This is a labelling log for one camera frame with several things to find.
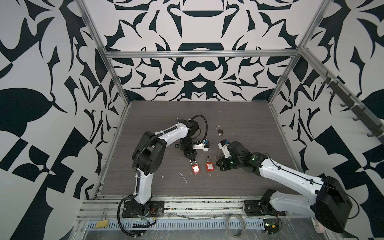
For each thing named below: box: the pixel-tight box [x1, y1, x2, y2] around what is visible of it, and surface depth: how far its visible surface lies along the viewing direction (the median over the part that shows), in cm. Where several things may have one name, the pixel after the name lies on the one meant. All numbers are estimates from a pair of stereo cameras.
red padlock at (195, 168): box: [189, 160, 201, 175], surface depth 87 cm
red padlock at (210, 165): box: [206, 156, 215, 172], surface depth 89 cm
